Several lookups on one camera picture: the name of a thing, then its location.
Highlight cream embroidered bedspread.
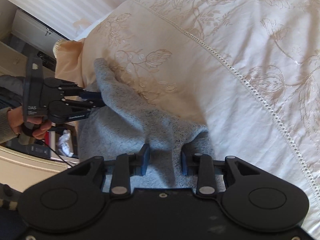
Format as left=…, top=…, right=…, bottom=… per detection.
left=75, top=0, right=319, bottom=238

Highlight white wardrobe door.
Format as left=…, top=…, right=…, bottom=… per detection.
left=12, top=9, right=66, bottom=58

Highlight grey speckled pants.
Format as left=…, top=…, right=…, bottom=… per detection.
left=78, top=59, right=215, bottom=189

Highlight person's left hand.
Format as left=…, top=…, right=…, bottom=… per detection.
left=6, top=106, right=53, bottom=140

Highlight black cable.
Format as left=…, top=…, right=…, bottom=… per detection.
left=41, top=127, right=78, bottom=168

